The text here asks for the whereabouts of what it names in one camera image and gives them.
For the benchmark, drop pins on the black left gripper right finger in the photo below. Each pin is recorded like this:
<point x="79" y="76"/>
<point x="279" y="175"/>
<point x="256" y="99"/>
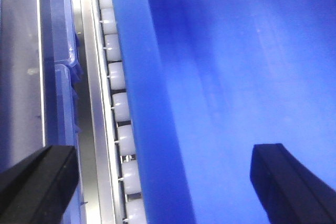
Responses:
<point x="287" y="190"/>

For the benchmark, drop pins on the blue bin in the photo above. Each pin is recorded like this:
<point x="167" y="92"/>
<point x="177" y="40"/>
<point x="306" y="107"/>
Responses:
<point x="209" y="79"/>
<point x="64" y="44"/>

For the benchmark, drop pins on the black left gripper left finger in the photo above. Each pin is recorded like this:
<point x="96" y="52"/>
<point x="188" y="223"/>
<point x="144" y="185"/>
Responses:
<point x="39" y="188"/>

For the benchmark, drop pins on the blue lower left bin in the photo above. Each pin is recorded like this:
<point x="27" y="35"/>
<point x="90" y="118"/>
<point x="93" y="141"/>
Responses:
<point x="64" y="44"/>

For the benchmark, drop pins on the roller track with white rollers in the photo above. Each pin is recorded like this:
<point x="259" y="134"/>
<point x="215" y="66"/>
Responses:
<point x="127" y="201"/>

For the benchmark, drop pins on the blue lower middle bin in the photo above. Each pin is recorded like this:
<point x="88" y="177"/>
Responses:
<point x="209" y="79"/>

